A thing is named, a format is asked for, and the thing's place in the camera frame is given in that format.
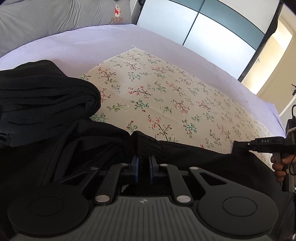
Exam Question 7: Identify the black pants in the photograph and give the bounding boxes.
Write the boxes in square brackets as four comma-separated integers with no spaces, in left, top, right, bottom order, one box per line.
[1,60,295,240]

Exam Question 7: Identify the person's right hand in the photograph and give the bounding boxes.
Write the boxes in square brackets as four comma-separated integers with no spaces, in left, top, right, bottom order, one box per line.
[270,155,295,183]

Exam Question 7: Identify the floral cream sheet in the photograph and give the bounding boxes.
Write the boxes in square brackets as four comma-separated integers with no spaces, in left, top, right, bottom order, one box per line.
[81,48,272,154]

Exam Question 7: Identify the white teal sliding wardrobe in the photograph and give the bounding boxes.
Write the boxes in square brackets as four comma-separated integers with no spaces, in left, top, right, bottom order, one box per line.
[137,0,283,81]

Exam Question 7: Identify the lilac bed blanket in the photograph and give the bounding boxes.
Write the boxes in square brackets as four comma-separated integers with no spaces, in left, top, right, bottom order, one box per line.
[1,24,285,136]

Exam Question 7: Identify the grey Pooh pillow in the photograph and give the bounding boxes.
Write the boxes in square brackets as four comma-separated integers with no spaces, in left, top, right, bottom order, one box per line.
[1,0,132,56]

